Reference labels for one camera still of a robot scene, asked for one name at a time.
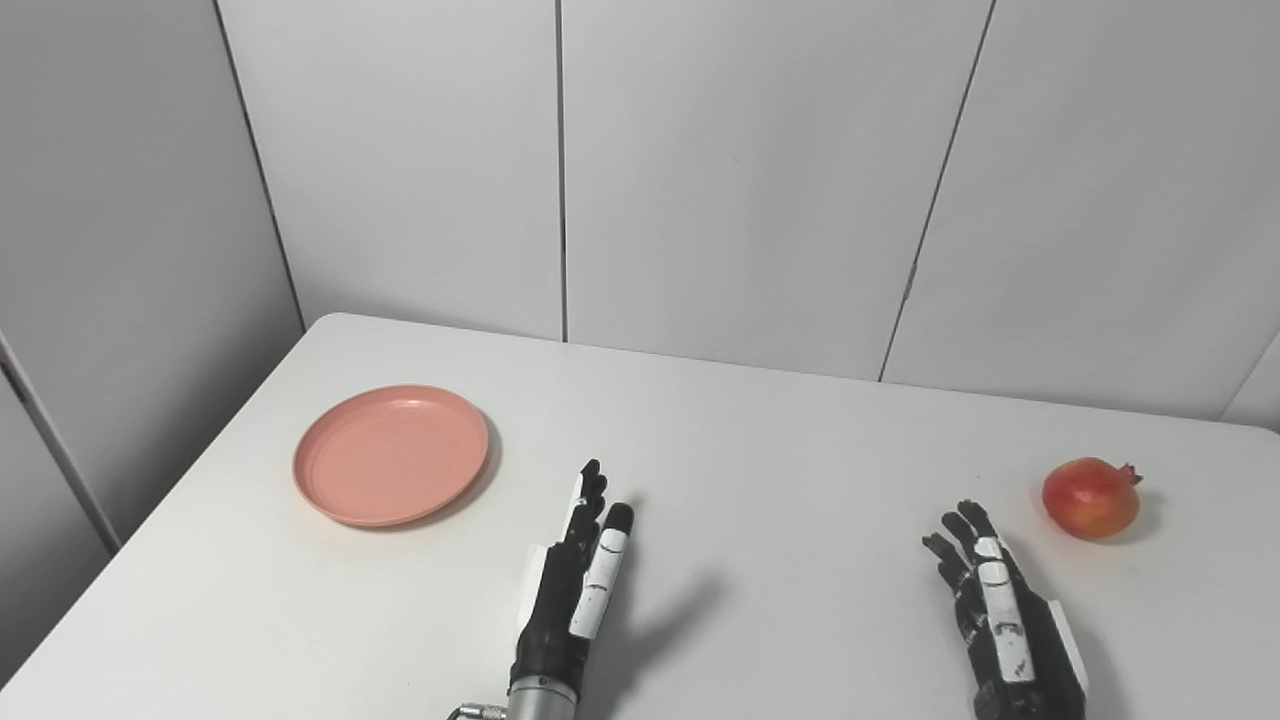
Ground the pink round plate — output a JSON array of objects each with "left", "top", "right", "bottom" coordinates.
[{"left": 292, "top": 385, "right": 491, "bottom": 529}]

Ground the red pomegranate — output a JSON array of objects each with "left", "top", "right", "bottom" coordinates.
[{"left": 1041, "top": 457, "right": 1144, "bottom": 542}]

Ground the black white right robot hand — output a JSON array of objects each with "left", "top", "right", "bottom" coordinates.
[{"left": 922, "top": 500, "right": 1090, "bottom": 720}]

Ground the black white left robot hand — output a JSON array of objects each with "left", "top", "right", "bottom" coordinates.
[{"left": 508, "top": 459, "right": 636, "bottom": 697}]

